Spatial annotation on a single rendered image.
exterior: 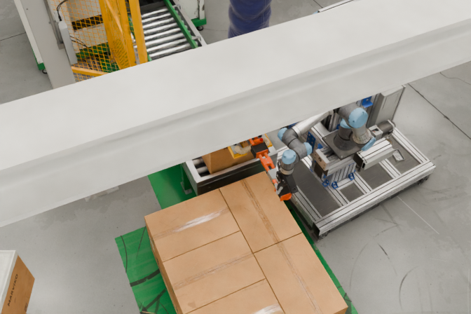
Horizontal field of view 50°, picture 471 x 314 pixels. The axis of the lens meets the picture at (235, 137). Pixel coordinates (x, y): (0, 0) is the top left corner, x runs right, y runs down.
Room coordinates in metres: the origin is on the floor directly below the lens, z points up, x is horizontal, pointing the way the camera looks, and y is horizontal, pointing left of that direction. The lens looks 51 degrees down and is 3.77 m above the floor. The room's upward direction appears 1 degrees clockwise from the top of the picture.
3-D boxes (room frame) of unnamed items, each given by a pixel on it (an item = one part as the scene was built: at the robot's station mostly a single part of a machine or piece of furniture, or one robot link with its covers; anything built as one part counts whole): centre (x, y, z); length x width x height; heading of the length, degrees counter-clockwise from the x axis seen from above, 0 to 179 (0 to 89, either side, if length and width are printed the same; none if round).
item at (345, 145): (2.23, -0.76, 1.09); 0.15 x 0.15 x 0.10
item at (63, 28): (2.58, 1.12, 1.62); 0.20 x 0.05 x 0.30; 26
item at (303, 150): (1.79, -0.37, 1.50); 0.11 x 0.11 x 0.08; 37
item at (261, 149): (2.01, -0.16, 1.20); 0.10 x 0.08 x 0.06; 114
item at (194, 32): (3.51, 0.20, 0.50); 2.31 x 0.05 x 0.19; 26
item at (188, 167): (3.22, 0.78, 0.50); 2.31 x 0.05 x 0.19; 26
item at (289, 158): (1.71, -0.30, 1.50); 0.09 x 0.08 x 0.11; 127
